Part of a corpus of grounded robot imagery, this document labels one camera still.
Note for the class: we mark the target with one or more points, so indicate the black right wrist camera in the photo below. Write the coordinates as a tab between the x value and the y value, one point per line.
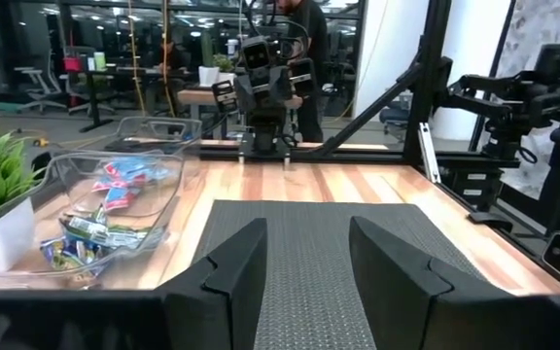
255	53

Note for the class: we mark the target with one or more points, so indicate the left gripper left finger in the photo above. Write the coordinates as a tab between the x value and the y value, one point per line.
236	291

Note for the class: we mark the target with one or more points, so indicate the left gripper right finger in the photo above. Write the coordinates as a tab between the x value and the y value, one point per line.
396	301

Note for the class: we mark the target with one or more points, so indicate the grey office chair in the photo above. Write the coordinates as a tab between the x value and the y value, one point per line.
42	87

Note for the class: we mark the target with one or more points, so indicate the black equipment box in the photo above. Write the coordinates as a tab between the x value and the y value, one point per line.
474	187

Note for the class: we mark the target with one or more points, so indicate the dark grey woven mat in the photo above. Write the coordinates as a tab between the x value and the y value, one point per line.
309	243

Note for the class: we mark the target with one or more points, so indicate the clear plastic bin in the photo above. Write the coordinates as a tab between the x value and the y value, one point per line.
161	214
163	127

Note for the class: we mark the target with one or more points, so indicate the wooden table top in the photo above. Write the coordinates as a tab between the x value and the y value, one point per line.
197	97

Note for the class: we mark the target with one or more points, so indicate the green cup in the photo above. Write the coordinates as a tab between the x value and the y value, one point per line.
99	61

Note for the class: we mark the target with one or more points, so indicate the blue office chair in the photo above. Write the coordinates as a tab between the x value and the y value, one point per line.
394	116

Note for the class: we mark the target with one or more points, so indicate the black neighbouring robot arm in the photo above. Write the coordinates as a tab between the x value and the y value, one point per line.
528	97

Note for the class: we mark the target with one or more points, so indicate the person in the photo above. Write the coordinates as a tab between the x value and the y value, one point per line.
311	39

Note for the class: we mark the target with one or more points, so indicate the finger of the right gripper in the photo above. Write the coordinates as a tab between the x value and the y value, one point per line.
224	96
303	78

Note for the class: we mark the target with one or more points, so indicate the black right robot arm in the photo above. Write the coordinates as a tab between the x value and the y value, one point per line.
265	126

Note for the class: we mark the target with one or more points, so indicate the black office desk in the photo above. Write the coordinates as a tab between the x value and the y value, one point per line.
93	97

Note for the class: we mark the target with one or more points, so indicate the small yellow floor object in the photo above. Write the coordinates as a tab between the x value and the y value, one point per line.
41	142

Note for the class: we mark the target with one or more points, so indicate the silver metal bracket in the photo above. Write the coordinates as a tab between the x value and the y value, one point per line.
428	155

